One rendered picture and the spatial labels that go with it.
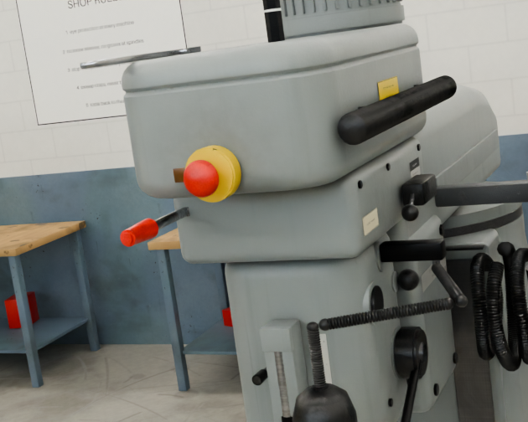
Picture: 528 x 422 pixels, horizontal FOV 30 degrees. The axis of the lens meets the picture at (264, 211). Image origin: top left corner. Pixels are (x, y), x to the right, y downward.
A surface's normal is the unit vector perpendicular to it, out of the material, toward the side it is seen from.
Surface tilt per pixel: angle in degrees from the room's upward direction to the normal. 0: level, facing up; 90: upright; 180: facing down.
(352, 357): 90
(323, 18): 90
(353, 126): 90
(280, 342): 90
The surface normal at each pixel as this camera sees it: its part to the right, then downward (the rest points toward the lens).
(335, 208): -0.39, 0.22
